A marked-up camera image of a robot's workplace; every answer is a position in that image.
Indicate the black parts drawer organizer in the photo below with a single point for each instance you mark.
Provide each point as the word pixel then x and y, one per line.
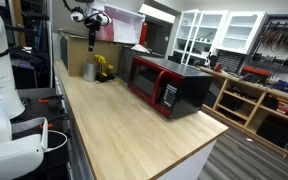
pixel 229 61

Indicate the red black microwave body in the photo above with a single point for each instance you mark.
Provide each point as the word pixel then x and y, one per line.
pixel 187 88

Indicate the pink translucent plastic bin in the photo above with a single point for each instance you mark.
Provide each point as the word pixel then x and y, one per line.
pixel 125 27

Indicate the large cardboard box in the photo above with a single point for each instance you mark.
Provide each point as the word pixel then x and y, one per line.
pixel 77 52

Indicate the white glass door cabinet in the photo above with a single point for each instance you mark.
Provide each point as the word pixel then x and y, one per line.
pixel 196 36

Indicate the black tool pegboard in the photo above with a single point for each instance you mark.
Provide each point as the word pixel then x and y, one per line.
pixel 271 47

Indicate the red black microwave door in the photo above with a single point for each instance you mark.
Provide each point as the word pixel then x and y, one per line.
pixel 148 79

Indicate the red toolbox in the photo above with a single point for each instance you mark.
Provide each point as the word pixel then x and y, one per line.
pixel 255 75

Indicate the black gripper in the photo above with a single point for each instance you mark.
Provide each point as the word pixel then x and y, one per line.
pixel 93 26

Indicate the yellow handled tool set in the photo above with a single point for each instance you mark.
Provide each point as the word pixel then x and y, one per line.
pixel 103 74

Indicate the wooden workbench shelf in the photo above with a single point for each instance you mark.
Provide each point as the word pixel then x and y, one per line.
pixel 256 110

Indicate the black clamp orange tip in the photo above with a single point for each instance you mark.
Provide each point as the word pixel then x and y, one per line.
pixel 52 101

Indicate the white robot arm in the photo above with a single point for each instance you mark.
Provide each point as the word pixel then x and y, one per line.
pixel 22 145

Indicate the grey metal cylinder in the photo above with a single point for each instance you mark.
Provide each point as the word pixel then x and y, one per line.
pixel 90 71

